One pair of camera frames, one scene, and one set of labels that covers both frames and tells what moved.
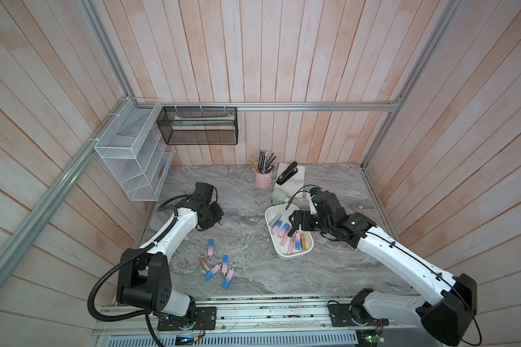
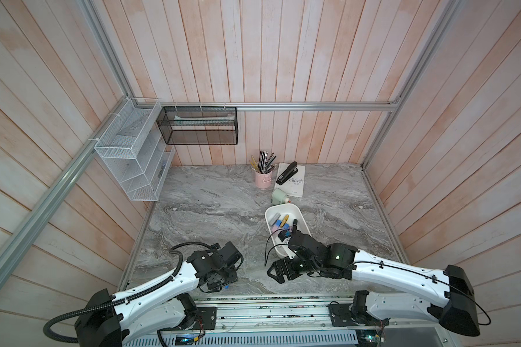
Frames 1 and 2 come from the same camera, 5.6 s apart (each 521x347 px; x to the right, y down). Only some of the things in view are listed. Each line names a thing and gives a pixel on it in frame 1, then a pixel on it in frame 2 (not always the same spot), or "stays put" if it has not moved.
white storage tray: (278, 222) stays put
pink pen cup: (263, 181) stays put
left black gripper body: (214, 215) → (227, 276)
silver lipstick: (275, 220) stays put
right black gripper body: (312, 223) → (296, 267)
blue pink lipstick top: (276, 229) stays put
